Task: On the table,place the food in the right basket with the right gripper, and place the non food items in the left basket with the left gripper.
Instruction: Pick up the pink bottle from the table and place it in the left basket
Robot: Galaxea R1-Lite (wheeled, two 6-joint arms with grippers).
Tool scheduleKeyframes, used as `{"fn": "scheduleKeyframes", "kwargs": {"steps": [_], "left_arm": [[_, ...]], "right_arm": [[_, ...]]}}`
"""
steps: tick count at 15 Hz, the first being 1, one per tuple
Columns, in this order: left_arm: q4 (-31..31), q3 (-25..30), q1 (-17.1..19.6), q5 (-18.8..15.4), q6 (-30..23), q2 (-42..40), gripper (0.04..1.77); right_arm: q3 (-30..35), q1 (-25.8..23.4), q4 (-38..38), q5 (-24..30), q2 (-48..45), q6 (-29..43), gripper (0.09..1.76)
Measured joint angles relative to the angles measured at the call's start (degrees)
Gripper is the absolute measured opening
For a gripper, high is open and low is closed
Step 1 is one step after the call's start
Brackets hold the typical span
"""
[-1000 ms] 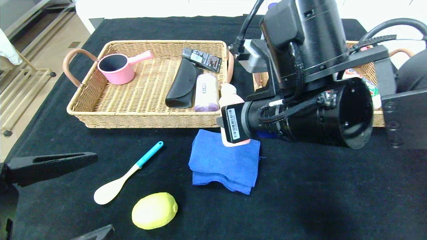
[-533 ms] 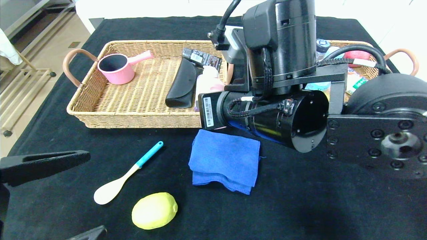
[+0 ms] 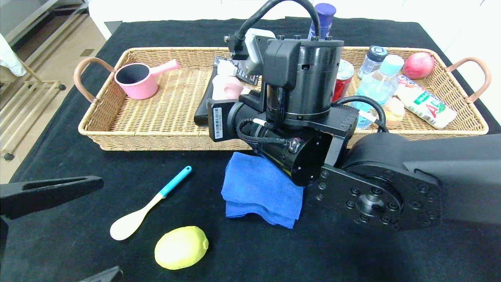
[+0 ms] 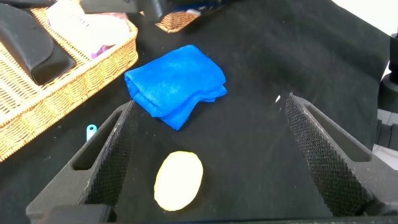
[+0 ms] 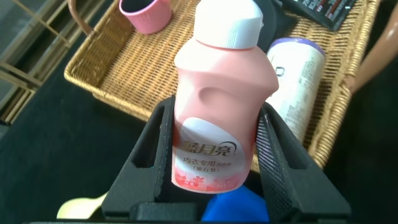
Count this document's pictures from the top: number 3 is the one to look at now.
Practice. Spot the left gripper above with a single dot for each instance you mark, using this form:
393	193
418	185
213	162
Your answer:
2	243

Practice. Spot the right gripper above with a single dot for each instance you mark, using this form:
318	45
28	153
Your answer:
217	122

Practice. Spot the pink lotion bottle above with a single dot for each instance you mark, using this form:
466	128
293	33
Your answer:
227	88

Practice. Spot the red soda can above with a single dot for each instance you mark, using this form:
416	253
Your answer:
343	88

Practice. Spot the water bottle blue cap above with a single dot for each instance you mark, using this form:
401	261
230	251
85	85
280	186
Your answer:
375	88

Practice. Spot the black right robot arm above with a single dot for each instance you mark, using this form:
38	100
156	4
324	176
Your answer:
430	176

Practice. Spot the wicker basket holding household items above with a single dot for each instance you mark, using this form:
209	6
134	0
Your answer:
164	117

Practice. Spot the wicker basket holding food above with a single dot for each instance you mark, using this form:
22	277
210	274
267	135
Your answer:
465	105

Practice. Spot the black glasses case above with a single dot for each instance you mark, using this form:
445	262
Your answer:
201	113

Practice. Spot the black barcode packet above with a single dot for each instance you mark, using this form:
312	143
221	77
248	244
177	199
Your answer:
252	80

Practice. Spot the blue folded towel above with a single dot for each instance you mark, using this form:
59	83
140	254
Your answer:
250	196

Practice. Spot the pink saucepan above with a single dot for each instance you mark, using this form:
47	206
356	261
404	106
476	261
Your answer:
137	92

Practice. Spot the yellow lemon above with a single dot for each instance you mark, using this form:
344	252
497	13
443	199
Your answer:
180	248

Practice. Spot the wooden rolling rack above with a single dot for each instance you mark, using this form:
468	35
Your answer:
23	105

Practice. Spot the black table cloth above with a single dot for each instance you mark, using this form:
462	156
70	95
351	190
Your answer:
274	258

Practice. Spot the tall white bottle purple cap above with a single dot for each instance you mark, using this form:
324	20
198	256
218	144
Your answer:
325	15

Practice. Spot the small clear bottle dark cap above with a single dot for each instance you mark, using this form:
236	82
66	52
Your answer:
370	66

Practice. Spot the bread bun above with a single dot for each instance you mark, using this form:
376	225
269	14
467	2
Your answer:
395	111

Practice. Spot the white hanging cloth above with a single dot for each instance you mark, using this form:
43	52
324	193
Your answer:
9	58

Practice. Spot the colourful snack packet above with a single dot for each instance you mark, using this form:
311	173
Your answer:
407	81

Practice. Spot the beige shelf unit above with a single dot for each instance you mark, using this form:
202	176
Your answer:
39	23

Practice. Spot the red apple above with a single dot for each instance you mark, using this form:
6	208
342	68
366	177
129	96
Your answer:
418	65

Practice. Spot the white AD milk bottle pack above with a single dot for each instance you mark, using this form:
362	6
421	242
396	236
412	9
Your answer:
426	105

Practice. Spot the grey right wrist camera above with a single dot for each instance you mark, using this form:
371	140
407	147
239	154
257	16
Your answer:
254	51

